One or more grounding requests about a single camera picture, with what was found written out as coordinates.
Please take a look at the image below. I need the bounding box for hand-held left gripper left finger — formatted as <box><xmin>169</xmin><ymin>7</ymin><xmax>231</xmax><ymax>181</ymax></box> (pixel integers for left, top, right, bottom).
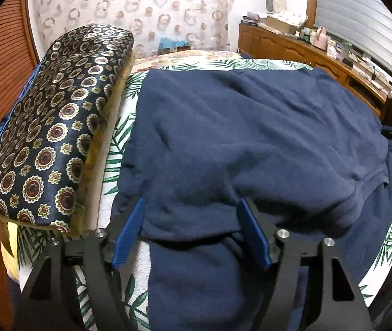
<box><xmin>20</xmin><ymin>196</ymin><xmax>147</xmax><ymax>331</ymax></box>

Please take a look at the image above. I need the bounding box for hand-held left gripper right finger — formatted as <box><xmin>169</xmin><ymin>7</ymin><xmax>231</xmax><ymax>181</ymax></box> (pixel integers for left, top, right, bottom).
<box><xmin>236</xmin><ymin>196</ymin><xmax>372</xmax><ymax>331</ymax></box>

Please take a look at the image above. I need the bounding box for navy printed T-shirt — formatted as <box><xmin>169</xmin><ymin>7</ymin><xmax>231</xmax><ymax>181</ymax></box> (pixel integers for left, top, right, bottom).
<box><xmin>111</xmin><ymin>67</ymin><xmax>392</xmax><ymax>331</ymax></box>

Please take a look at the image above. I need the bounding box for pink thermos bottle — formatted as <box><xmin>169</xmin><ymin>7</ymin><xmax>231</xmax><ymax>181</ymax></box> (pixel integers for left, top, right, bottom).
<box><xmin>315</xmin><ymin>26</ymin><xmax>328</xmax><ymax>49</ymax></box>

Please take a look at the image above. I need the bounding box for navy medallion-patterned pillow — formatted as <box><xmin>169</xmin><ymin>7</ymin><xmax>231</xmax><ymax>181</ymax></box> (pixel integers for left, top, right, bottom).
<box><xmin>0</xmin><ymin>24</ymin><xmax>135</xmax><ymax>237</ymax></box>

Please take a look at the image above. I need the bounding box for wooden sideboard cabinet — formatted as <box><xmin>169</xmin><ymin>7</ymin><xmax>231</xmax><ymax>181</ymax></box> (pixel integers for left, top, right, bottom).
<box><xmin>238</xmin><ymin>22</ymin><xmax>392</xmax><ymax>132</ymax></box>

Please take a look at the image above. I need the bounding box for palm leaf bed sheet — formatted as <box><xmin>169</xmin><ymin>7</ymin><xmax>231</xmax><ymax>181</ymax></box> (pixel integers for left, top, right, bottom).
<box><xmin>75</xmin><ymin>58</ymin><xmax>392</xmax><ymax>331</ymax></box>

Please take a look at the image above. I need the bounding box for open cardboard box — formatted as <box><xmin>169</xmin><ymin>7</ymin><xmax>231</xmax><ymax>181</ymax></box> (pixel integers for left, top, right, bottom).
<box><xmin>261</xmin><ymin>15</ymin><xmax>302</xmax><ymax>35</ymax></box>

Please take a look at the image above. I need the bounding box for blue plastic bag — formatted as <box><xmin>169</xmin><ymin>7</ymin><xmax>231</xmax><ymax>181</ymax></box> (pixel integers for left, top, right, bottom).
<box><xmin>158</xmin><ymin>36</ymin><xmax>188</xmax><ymax>51</ymax></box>

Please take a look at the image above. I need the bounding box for circle-patterned sheer curtain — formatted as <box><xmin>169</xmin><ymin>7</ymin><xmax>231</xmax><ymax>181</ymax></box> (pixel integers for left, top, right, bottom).
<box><xmin>27</xmin><ymin>0</ymin><xmax>236</xmax><ymax>59</ymax></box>

